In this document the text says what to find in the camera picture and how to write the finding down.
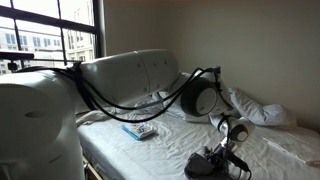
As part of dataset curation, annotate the white bed mattress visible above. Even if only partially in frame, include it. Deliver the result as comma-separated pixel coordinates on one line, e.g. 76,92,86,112
77,113,320,180

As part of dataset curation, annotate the black stereo camera bar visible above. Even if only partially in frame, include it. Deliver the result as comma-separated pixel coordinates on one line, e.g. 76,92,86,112
0,50,35,72

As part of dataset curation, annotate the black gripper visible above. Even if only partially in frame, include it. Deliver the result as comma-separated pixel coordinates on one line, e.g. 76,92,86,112
203,145,234,179

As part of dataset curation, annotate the colourful printed folded shirt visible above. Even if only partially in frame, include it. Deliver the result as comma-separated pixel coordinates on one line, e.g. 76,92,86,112
121,123,156,142

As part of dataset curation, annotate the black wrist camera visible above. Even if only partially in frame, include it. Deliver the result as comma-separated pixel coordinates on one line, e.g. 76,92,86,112
227,151,252,173

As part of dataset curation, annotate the pale grey duvet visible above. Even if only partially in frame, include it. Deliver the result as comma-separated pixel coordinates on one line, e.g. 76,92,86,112
75,71,241,127

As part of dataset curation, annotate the black window frame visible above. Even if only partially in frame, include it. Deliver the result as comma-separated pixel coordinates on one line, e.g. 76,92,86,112
0,0,105,68

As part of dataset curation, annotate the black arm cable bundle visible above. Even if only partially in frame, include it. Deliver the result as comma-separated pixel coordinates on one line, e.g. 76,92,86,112
14,65,223,124

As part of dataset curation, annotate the pale grey pillow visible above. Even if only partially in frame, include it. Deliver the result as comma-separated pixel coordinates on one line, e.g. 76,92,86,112
228,87,289,127

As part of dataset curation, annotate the grey cloth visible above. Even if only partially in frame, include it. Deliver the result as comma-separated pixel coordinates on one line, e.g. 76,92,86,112
184,152,218,180

